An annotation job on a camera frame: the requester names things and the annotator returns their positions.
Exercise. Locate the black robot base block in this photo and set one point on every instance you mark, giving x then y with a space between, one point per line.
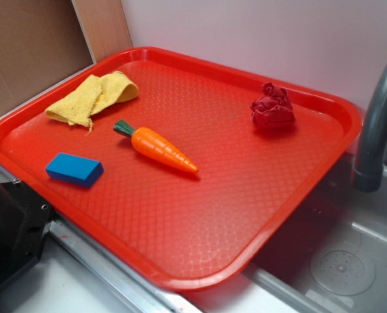
25 218

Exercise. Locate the orange toy carrot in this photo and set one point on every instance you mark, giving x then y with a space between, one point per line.
156 147

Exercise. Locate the red plastic tray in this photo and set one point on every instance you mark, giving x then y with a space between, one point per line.
182 231

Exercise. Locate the red crumpled toy vegetable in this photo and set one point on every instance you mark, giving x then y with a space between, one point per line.
273 110

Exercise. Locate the blue rectangular block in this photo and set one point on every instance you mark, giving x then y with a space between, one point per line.
74 169

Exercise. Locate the yellow folded cloth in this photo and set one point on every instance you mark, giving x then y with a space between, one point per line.
92 96

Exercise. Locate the grey toy faucet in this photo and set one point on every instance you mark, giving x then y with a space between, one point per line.
371 155

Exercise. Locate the grey toy sink basin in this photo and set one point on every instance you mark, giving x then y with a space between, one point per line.
331 253

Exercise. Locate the brown cardboard panel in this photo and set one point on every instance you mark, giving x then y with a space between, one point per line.
45 42

